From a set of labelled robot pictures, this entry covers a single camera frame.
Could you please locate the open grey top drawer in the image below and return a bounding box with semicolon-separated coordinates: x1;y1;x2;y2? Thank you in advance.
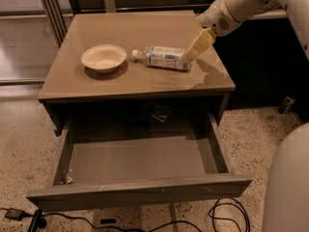
26;112;252;212

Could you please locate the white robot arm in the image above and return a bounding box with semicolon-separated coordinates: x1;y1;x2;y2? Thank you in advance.
185;0;309;62

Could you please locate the black power adapter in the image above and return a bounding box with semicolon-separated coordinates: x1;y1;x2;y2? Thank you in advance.
5;208;23;220

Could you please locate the clear bottle with blue label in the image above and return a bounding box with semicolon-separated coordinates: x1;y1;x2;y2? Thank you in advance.
131;45;189;72

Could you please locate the black coiled cable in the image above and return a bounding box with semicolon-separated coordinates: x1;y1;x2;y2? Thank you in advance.
208;198;251;232

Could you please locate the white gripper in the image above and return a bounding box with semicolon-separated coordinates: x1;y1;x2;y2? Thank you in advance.
185;0;241;62

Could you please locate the black floor cable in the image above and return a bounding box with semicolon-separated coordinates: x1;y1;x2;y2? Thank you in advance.
0;206;204;232

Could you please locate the white paper bowl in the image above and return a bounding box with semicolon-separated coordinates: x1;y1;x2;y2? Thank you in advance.
81;44;126;73

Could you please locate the dark device on floor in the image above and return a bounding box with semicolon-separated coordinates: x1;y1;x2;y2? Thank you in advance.
278;97;295;115

